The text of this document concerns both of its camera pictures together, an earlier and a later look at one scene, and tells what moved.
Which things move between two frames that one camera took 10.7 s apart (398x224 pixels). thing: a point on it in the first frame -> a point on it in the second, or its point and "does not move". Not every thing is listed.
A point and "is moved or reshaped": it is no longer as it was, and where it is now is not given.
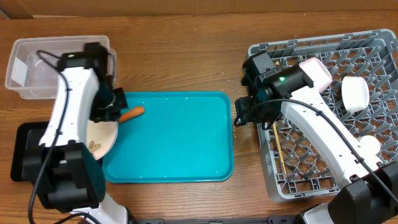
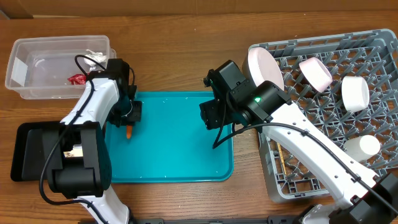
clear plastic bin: (33, 67) does not move
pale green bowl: (355, 93) does not move
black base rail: (271, 219) does not move
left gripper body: (106, 103) -> (125, 111)
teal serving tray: (181, 137) does not move
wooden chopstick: (277, 137) does not move
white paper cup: (369, 145) does not move
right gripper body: (263, 112) -> (221, 112)
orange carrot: (132, 113) is moved or reshaped
